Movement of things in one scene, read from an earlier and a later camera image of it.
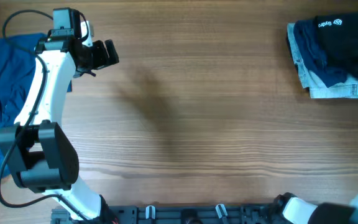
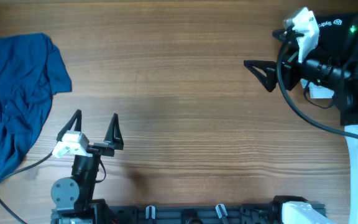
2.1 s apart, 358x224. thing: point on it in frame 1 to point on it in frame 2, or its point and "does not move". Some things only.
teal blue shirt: x=6 y=65 does not move
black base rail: x=188 y=214 does not move
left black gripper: x=103 y=53 to x=97 y=148
